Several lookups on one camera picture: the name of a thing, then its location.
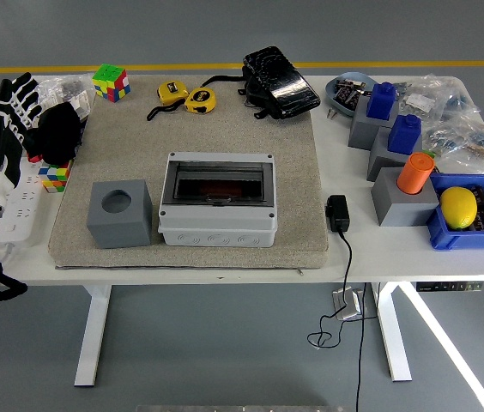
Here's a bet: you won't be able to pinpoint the orange cylinder battery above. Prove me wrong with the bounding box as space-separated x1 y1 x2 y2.
396 152 435 195
194 179 250 197

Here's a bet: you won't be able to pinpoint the grey electrical box with lid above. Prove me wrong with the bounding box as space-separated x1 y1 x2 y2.
158 151 278 247

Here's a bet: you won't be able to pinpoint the white power strip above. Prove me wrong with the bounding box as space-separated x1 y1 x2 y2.
0 156 61 246

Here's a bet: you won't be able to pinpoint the small colourful puzzle cube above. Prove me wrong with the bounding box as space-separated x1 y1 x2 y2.
38 161 74 193

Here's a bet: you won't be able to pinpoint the black cloth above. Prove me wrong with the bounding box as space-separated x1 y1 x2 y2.
25 101 85 167

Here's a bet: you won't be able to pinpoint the black table control panel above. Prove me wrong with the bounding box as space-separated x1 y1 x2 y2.
415 281 484 293

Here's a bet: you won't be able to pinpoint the clear bags of small parts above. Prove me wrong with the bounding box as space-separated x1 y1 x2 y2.
35 75 97 125

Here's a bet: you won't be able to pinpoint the white table leg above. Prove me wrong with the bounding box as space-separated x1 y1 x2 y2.
73 283 113 387
370 282 414 383

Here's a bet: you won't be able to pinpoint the grey block with round hole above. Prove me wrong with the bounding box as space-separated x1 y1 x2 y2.
86 179 154 249

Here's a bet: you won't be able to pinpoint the blue plastic bin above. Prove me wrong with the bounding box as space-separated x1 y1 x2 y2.
426 173 484 252

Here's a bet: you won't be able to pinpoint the large colourful puzzle cube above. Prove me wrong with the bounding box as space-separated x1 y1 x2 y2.
91 63 131 104

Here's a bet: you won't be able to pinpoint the yellow lemon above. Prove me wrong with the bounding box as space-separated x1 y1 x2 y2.
439 186 479 230

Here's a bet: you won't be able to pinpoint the grey holder block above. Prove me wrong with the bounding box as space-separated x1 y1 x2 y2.
371 167 440 227
348 96 400 151
366 126 423 182

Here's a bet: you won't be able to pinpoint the yellow tape measure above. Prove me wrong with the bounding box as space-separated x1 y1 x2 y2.
146 81 191 122
184 87 217 115

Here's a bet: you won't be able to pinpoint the black power adapter plug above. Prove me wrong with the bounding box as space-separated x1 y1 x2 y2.
325 194 351 234

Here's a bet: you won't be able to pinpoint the clear bag of resistors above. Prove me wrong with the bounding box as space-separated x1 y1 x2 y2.
421 116 484 168

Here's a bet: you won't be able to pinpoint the grey-brown mat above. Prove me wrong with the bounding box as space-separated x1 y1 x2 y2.
47 75 330 270

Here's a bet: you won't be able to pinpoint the blue square bottle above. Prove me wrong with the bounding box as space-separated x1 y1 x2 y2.
386 113 422 155
366 82 399 121

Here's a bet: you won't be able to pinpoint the clear bag of blue parts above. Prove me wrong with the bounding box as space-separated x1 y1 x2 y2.
434 74 483 126

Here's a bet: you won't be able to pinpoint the clear bag of white parts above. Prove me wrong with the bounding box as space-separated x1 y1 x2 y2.
397 82 440 122

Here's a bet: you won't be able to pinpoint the dark component pack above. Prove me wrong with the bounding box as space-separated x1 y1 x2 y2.
334 79 362 108

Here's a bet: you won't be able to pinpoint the blue-grey shallow dish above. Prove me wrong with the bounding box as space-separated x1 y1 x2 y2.
324 71 380 118

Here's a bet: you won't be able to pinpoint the black hanging cable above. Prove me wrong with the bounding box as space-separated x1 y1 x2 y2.
354 282 368 412

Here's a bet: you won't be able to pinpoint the silver metal bracket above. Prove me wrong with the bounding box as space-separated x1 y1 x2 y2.
331 288 364 322

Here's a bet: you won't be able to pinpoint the thin black adapter cord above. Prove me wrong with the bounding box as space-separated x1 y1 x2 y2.
306 231 380 349

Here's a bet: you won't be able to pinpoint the black pouch with strap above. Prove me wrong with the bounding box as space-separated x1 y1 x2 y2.
201 45 322 121

